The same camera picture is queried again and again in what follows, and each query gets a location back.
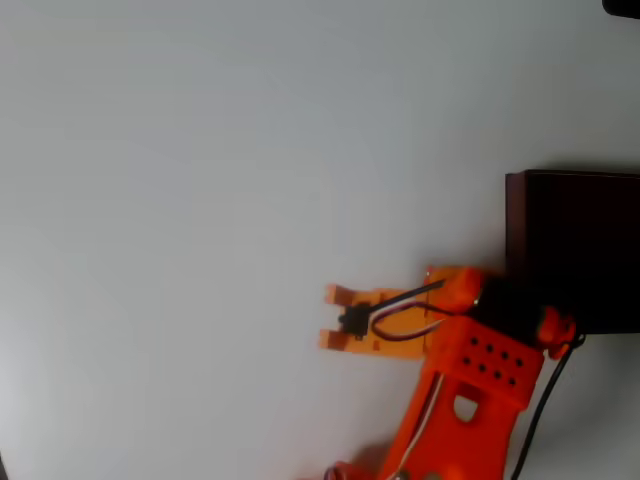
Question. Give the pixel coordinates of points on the red-orange robot arm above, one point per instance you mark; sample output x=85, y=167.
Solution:
x=470, y=435

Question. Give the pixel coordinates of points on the dark brown open box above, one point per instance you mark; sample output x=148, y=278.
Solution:
x=580, y=225

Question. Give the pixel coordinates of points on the black object at picture corner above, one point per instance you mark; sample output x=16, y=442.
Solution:
x=622, y=7

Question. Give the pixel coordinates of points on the orange forked wrist bracket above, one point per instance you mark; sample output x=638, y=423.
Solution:
x=400, y=332

